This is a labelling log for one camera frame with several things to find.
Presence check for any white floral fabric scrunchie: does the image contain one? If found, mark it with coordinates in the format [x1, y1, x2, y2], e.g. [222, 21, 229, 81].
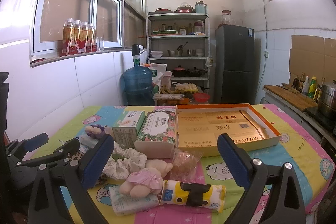
[102, 142, 147, 180]

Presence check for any green white tissue pack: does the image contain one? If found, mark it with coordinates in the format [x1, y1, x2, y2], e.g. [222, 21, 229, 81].
[109, 185, 159, 216]

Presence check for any pink dress plush doll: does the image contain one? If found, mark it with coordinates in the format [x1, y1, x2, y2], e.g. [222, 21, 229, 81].
[119, 159, 173, 198]

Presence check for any clear bag pink sponge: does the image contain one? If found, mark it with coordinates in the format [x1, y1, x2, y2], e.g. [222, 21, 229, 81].
[169, 148, 203, 182]

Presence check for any orange gold shallow box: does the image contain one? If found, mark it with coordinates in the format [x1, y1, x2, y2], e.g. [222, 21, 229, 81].
[175, 103, 281, 157]

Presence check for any colourful cartoon table cloth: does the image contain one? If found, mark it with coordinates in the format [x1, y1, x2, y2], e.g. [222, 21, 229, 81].
[32, 105, 335, 223]

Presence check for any floral tissue box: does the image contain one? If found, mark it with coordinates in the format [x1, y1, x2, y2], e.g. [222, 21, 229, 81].
[134, 110, 175, 159]

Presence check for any red plastic basket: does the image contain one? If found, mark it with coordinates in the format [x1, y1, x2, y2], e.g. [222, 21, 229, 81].
[193, 93, 210, 103]

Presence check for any black refrigerator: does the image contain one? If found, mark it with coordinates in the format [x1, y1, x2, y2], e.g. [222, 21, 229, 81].
[214, 24, 255, 103]

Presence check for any wooden cutting board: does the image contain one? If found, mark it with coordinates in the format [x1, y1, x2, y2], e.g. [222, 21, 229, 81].
[263, 85, 318, 111]

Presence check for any egg tray with eggs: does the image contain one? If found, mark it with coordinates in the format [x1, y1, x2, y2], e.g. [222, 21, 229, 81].
[174, 83, 199, 94]

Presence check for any blue water jug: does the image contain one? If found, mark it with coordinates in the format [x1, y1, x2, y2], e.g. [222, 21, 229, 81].
[122, 44, 154, 106]

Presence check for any steel pot with lid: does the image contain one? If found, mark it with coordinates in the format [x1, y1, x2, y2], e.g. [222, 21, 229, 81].
[318, 80, 336, 118]

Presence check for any green yellow bottle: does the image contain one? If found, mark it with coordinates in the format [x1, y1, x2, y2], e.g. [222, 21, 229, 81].
[307, 76, 317, 99]

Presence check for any white rice bag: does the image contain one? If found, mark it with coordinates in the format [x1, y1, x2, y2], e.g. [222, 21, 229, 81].
[141, 63, 167, 91]

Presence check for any red yellow drink bottles pack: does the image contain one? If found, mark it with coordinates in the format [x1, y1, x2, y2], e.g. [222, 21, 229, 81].
[60, 18, 98, 56]

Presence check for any white metal shelf rack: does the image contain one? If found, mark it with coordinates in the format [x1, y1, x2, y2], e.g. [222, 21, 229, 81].
[146, 9, 211, 89]

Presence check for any glass jar on fridge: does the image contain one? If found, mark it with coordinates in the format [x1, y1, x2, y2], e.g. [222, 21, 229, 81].
[222, 10, 234, 25]

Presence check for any teal lidded canister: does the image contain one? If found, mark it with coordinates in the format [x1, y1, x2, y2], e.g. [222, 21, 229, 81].
[195, 1, 207, 14]

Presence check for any brown cardboard wall sheet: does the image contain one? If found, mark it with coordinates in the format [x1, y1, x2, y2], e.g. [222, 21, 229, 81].
[289, 35, 336, 84]

